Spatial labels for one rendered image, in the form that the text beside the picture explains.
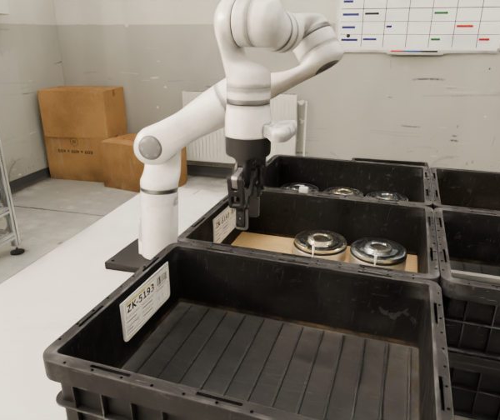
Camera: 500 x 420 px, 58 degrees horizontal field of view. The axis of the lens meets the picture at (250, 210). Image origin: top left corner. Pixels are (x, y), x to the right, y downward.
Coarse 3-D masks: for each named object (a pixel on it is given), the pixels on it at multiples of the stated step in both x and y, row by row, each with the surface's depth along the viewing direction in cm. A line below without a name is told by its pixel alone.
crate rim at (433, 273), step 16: (272, 192) 96; (288, 192) 95; (416, 208) 87; (192, 224) 79; (432, 224) 79; (192, 240) 73; (432, 240) 73; (288, 256) 68; (304, 256) 68; (432, 256) 68; (400, 272) 63; (416, 272) 63; (432, 272) 63
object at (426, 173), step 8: (272, 160) 119; (312, 160) 121; (320, 160) 121; (328, 160) 120; (336, 160) 119; (344, 160) 119; (352, 160) 119; (416, 168) 114; (424, 168) 112; (424, 176) 106; (424, 184) 100; (312, 192) 95; (320, 192) 95; (424, 192) 95; (376, 200) 91; (384, 200) 90; (392, 200) 91; (424, 200) 91
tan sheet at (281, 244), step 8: (248, 232) 100; (240, 240) 97; (248, 240) 97; (256, 240) 97; (264, 240) 97; (272, 240) 97; (280, 240) 97; (288, 240) 97; (264, 248) 93; (272, 248) 93; (280, 248) 93; (288, 248) 93; (408, 256) 90; (416, 256) 90; (408, 264) 86; (416, 264) 86
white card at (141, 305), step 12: (156, 276) 66; (168, 276) 69; (144, 288) 63; (156, 288) 66; (168, 288) 70; (132, 300) 60; (144, 300) 63; (156, 300) 66; (120, 312) 58; (132, 312) 61; (144, 312) 64; (132, 324) 61; (132, 336) 61
